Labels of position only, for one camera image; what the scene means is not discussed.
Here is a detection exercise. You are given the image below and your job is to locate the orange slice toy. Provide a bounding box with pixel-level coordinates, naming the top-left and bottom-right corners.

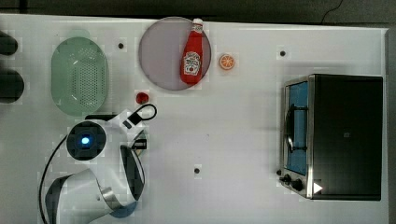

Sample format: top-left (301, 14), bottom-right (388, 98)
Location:
top-left (219, 54), bottom-right (235, 70)

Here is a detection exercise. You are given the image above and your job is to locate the small red strawberry toy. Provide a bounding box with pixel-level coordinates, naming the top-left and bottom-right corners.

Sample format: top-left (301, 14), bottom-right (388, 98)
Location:
top-left (135, 92), bottom-right (149, 105)

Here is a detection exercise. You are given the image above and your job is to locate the red plush ketchup bottle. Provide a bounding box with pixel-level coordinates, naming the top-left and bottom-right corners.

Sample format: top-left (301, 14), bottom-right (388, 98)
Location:
top-left (180, 19), bottom-right (203, 85)

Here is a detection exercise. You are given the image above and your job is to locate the round grey plate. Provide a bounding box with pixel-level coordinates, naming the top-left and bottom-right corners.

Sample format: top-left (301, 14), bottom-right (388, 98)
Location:
top-left (138, 17), bottom-right (211, 91)

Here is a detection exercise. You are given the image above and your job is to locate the black object upper left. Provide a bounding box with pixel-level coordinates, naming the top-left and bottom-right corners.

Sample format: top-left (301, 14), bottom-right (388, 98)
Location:
top-left (0, 32), bottom-right (18, 56)

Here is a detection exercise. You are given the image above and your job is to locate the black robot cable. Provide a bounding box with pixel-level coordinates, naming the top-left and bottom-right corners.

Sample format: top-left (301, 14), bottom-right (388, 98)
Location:
top-left (37, 103), bottom-right (158, 224)

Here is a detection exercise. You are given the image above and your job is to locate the black object at left edge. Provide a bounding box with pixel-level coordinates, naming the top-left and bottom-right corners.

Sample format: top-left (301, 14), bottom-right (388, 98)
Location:
top-left (0, 69), bottom-right (24, 104)

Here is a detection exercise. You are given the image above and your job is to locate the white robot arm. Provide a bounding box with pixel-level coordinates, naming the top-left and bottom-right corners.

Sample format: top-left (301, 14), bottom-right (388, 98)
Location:
top-left (45, 109), bottom-right (146, 224)

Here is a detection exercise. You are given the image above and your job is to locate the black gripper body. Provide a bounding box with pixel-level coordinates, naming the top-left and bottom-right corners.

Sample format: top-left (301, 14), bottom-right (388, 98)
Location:
top-left (86, 115), bottom-right (148, 155)

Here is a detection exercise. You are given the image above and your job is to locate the green plastic colander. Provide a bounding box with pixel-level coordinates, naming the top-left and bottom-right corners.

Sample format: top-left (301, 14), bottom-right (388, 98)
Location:
top-left (51, 37), bottom-right (108, 117)

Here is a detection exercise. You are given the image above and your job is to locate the blue bowl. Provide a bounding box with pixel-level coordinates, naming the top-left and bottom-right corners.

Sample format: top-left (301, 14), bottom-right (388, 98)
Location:
top-left (110, 202), bottom-right (138, 218)

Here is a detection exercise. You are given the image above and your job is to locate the silver toaster oven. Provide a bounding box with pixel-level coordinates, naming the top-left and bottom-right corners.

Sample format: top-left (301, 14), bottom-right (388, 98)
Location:
top-left (276, 74), bottom-right (384, 201)

